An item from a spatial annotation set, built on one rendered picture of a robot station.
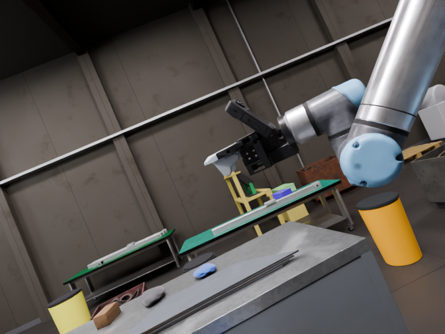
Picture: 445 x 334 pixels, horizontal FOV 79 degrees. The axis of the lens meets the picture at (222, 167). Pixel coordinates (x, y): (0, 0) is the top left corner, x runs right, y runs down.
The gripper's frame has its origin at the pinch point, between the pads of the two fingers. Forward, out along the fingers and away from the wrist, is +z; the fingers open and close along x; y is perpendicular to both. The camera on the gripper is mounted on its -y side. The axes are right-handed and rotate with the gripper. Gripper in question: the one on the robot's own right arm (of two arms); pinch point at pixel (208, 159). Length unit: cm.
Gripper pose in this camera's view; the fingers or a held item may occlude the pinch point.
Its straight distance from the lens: 64.4
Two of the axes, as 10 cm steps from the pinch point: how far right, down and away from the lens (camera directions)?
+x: 2.9, -2.4, 9.3
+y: 4.6, 8.9, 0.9
